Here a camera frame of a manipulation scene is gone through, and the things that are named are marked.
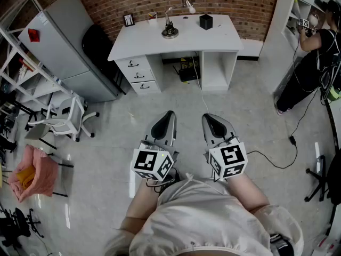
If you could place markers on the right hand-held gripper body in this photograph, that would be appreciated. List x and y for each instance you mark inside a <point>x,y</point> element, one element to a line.
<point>230,156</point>

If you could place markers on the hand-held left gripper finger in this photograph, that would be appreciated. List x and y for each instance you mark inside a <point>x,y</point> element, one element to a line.
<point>170,132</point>
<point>155,132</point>

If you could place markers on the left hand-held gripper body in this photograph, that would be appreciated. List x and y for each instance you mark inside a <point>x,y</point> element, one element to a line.
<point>145,161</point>

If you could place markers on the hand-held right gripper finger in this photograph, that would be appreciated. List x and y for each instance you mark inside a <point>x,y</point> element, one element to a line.
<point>209,132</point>
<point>225,129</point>

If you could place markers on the silver desk lamp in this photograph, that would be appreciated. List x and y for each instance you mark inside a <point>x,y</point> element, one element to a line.
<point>170,33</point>

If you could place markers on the person's right forearm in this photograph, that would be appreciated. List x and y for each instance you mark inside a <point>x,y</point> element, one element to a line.
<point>246,193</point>

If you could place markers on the person's left forearm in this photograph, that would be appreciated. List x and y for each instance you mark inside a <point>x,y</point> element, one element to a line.
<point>142,204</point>

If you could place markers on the white drawer with black handle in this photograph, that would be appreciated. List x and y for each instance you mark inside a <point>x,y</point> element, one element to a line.
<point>149,87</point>
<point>145,77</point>
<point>138,65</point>

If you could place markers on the white desk with drawers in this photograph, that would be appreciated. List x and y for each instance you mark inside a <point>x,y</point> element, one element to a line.
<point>149,43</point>

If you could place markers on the black router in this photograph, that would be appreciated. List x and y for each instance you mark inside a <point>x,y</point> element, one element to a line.
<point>187,75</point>

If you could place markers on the person's white shirt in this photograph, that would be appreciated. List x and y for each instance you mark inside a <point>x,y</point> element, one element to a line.
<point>202,223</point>

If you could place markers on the white office chair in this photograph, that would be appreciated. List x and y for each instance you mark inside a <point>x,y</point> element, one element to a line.
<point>68,116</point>

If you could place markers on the pink bag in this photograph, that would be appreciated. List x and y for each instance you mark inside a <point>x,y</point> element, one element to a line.
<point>44,169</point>

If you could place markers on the black round chair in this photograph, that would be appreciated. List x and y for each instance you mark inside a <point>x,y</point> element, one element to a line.
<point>98,47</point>

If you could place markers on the black office chair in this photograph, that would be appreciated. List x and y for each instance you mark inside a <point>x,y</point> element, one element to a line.
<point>18,223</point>
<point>336,177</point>

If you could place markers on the black cube pen holder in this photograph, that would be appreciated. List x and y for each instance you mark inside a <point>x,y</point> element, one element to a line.
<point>205,22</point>

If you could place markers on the white organizer box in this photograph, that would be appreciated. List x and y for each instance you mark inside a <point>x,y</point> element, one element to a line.
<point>152,19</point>

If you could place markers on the white bookcase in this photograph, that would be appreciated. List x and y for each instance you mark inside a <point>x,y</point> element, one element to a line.
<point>277,23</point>

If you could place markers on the yellow cloth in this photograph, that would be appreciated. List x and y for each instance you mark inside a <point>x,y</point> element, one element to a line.
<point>25,176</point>

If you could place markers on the grey refrigerator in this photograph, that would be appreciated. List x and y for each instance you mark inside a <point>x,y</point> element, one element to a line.
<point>64,49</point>

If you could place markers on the red fridge sticker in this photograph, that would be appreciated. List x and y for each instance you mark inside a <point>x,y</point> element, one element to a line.
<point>34,35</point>

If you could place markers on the black picture frame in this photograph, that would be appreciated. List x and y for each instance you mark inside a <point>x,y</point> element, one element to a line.
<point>129,20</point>

